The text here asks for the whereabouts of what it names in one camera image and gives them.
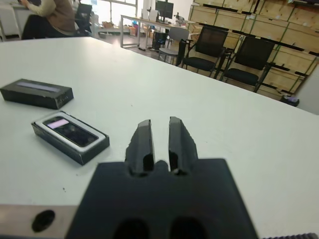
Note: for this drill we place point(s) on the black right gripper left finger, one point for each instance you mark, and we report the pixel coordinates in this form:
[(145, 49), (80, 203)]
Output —
[(142, 149)]

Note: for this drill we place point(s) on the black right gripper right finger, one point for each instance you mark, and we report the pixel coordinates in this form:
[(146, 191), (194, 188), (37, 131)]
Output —
[(180, 147)]

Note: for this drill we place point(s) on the black slim camera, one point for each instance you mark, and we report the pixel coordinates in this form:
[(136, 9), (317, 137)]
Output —
[(72, 133)]

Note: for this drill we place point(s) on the black box lid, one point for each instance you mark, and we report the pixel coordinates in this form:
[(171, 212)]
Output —
[(30, 95)]

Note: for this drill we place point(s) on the black box base white tray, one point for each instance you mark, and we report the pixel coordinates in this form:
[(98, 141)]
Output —
[(62, 149)]

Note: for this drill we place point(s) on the black mesh chair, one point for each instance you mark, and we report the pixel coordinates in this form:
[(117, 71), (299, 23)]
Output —
[(199, 63), (240, 76)]

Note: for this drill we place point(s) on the black computer tower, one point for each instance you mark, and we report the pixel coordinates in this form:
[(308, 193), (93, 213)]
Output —
[(159, 39)]

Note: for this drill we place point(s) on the grey chair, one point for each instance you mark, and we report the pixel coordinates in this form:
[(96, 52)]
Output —
[(178, 35)]

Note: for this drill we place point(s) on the black trash bin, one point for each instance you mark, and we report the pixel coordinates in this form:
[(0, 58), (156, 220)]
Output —
[(289, 102)]

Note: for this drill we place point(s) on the white office desk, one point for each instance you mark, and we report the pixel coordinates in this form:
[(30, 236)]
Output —
[(149, 21)]

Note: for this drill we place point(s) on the black computer monitor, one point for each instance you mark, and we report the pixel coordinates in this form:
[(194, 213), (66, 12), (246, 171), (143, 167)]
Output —
[(164, 8)]

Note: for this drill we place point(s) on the black office chair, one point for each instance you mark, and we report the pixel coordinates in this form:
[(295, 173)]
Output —
[(83, 15)]

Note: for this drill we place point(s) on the seated person beige sweater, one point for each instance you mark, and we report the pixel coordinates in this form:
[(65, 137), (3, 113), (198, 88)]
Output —
[(62, 15)]

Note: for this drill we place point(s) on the stacked plywood crates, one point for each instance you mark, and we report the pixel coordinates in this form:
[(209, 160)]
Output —
[(274, 15)]

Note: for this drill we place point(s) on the white cabinet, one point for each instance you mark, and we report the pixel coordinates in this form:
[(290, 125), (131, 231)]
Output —
[(10, 22)]

